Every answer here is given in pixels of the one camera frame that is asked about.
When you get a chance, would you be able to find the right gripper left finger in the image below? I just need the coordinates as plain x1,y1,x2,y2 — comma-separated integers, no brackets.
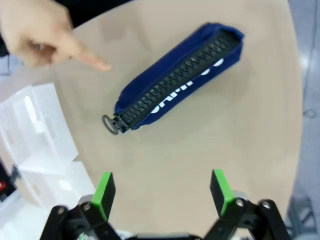
43,171,121,240

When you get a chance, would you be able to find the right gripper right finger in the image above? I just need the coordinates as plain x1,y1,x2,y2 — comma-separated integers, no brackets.
203,169,291,240

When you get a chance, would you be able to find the blue zippered pencil case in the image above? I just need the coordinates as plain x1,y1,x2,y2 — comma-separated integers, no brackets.
101,22,245,137

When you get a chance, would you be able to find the person's right hand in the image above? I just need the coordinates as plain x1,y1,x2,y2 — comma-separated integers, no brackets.
0,0,113,73

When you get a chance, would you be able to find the black device with red part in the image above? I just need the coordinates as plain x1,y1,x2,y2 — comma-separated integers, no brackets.
0,159,22,203

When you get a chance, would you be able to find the white perforated plastic basket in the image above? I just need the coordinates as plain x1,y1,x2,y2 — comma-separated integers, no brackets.
0,83,79,173

